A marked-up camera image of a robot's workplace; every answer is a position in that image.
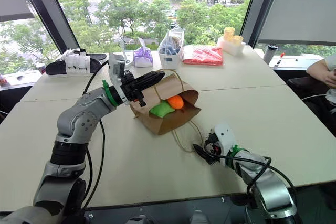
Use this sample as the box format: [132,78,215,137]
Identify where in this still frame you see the green left wrist zip tie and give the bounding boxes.
[101,79,119,108]

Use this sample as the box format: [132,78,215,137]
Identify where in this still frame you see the green wrist zip tie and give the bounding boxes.
[101,79,119,108]
[227,144,249,157]

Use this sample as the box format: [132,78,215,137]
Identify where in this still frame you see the white foam box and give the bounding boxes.
[216,36,247,57]

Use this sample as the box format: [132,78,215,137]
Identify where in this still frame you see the clear bag with items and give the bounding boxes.
[158,25,185,56]

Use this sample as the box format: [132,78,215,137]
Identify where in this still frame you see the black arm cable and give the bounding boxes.
[209,154,299,209]
[82,60,110,209]

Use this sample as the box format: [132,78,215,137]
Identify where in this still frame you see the paper cup with red band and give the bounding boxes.
[35,62,48,76]

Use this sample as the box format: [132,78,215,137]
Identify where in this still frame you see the green plush toy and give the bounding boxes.
[149,100,176,119]

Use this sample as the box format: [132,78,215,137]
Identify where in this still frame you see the tall yellow cup stack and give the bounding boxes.
[223,26,236,42]

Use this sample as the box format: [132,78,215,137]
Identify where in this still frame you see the black white-strapped slipper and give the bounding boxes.
[45,48,103,78]

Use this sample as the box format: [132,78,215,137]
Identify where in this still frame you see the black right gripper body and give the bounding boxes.
[204,131,223,156]

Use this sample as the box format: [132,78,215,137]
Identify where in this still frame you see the person's bare hand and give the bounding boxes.
[323,68,336,90]

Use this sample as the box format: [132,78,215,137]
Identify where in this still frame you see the grey rounded shape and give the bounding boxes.
[125,214,152,224]
[189,209,211,224]

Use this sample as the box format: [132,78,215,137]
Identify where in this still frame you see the brown paper bag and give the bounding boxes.
[129,68,204,153]

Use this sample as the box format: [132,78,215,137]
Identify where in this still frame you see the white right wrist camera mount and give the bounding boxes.
[209,122,237,157]

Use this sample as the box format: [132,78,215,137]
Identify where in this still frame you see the clear plastic stand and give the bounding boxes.
[118,39,134,68]

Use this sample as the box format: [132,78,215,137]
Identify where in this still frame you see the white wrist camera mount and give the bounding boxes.
[209,122,237,157]
[108,52,130,105]

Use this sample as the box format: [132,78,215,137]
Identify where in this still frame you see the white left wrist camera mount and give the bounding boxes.
[108,52,130,105]

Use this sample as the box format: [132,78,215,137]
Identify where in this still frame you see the grey thermos bottle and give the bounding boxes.
[262,44,279,66]

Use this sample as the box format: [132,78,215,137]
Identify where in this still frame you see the white plastic basket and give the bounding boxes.
[157,31,185,70]

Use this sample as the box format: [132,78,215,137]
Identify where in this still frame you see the black window pillar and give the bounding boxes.
[15,0,81,55]
[239,0,275,48]

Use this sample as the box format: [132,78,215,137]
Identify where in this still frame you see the purple tissue pack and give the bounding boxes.
[133,37,154,68]

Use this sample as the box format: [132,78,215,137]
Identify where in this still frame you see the red plastic packet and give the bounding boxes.
[182,45,225,67]

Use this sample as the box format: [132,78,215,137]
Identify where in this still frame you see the orange plush toy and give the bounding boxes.
[166,94,185,111]

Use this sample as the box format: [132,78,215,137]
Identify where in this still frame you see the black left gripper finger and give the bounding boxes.
[134,71,166,84]
[138,76,165,92]

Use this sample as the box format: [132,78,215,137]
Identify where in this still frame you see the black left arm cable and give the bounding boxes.
[82,60,110,209]

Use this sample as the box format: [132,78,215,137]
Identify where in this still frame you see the white charging cable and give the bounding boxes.
[301,93,329,102]

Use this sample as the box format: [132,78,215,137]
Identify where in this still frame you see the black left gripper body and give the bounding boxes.
[120,70,147,108]

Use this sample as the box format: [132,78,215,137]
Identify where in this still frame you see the green right wrist zip tie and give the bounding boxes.
[227,144,249,157]

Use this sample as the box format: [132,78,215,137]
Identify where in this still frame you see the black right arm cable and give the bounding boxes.
[209,154,299,209]

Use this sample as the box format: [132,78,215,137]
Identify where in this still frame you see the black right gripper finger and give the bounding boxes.
[193,144,219,166]

